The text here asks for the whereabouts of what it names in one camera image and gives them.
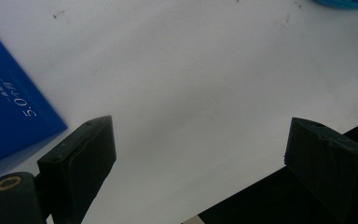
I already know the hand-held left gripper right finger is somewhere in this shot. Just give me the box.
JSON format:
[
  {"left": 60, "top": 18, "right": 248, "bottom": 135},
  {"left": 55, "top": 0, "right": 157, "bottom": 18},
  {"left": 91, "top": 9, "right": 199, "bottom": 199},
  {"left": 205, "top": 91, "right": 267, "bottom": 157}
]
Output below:
[{"left": 283, "top": 117, "right": 358, "bottom": 224}]

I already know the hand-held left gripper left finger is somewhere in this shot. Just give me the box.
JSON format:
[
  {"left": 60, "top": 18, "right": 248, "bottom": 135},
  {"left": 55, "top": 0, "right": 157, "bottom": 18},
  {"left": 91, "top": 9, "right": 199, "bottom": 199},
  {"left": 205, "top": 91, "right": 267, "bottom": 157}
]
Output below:
[{"left": 36, "top": 115, "right": 117, "bottom": 224}]

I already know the blue and white plastic bottle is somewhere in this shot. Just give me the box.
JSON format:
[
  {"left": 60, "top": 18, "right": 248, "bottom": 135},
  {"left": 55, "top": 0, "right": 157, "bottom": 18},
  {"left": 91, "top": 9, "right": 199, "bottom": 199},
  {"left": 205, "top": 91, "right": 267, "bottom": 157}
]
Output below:
[{"left": 311, "top": 0, "right": 358, "bottom": 9}]

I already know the blue cardboard box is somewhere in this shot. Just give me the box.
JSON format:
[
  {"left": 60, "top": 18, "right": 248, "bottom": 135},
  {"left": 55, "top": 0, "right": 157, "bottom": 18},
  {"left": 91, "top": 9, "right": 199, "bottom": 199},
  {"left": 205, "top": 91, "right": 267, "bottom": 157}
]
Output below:
[{"left": 0, "top": 18, "right": 69, "bottom": 182}]

